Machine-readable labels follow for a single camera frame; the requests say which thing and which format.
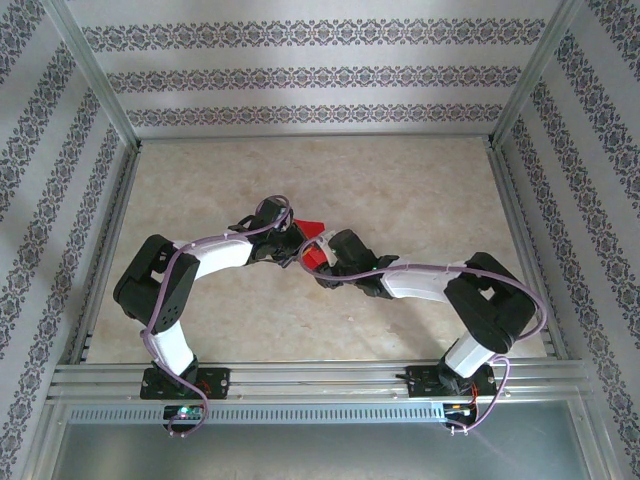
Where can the red paper sheet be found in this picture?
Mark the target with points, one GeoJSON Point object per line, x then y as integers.
{"type": "Point", "coordinates": [316, 261]}

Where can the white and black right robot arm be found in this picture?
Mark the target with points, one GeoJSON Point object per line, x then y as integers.
{"type": "Point", "coordinates": [415, 287]}

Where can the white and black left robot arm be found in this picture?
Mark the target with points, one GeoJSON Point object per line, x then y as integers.
{"type": "Point", "coordinates": [220, 260]}

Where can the circuit board with yellow connector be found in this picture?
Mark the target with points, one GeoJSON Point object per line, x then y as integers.
{"type": "Point", "coordinates": [457, 409]}

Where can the grey metal panel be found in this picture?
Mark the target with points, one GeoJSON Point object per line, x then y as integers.
{"type": "Point", "coordinates": [320, 450]}

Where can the circuit board with green light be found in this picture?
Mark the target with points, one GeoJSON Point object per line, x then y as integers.
{"type": "Point", "coordinates": [182, 412]}

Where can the thin aluminium rail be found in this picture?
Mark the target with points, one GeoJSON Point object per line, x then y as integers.
{"type": "Point", "coordinates": [315, 136]}

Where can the long aluminium mounting rail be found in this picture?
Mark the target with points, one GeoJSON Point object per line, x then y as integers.
{"type": "Point", "coordinates": [310, 380]}

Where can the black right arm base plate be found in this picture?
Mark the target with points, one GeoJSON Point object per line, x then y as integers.
{"type": "Point", "coordinates": [422, 382]}

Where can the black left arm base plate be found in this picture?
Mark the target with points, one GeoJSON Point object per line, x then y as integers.
{"type": "Point", "coordinates": [220, 382]}

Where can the aluminium side rail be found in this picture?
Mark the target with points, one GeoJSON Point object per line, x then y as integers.
{"type": "Point", "coordinates": [521, 225]}
{"type": "Point", "coordinates": [102, 260]}

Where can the aluminium frame post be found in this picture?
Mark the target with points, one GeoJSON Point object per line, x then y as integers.
{"type": "Point", "coordinates": [537, 75]}
{"type": "Point", "coordinates": [90, 75]}

